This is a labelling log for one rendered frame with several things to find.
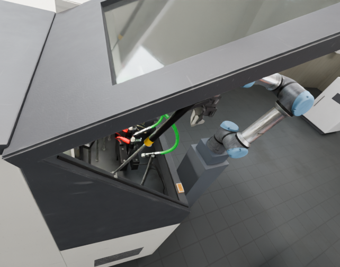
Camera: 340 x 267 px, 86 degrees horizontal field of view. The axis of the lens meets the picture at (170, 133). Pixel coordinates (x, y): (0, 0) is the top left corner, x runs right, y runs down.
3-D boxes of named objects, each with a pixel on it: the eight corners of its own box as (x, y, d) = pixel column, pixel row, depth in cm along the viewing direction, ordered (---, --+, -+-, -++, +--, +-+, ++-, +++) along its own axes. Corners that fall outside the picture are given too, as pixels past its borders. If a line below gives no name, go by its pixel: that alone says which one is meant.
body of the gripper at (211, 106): (212, 118, 90) (224, 98, 82) (197, 117, 87) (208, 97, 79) (206, 108, 95) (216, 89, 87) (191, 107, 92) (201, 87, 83)
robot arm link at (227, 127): (225, 132, 137) (235, 118, 128) (233, 145, 128) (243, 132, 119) (212, 131, 133) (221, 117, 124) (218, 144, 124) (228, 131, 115)
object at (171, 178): (178, 215, 103) (188, 204, 92) (171, 217, 101) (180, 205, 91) (153, 135, 142) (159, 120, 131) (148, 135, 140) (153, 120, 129)
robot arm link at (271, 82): (290, 74, 106) (225, 45, 86) (302, 85, 99) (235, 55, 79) (275, 90, 114) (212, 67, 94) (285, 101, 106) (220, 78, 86)
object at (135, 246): (150, 256, 153) (180, 223, 100) (72, 279, 130) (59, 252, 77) (136, 181, 197) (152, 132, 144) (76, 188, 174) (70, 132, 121)
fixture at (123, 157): (135, 176, 108) (140, 161, 98) (118, 177, 104) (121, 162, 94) (127, 134, 129) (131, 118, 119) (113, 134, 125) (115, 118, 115)
